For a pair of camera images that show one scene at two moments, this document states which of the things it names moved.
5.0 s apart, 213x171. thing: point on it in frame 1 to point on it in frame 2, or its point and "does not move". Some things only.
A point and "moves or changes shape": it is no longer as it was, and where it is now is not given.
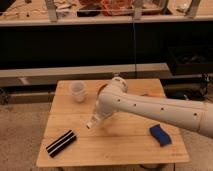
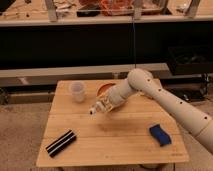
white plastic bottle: (91, 122) moves or changes shape
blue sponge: (162, 136) does not move
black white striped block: (61, 144) does not move
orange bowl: (100, 89) does not move
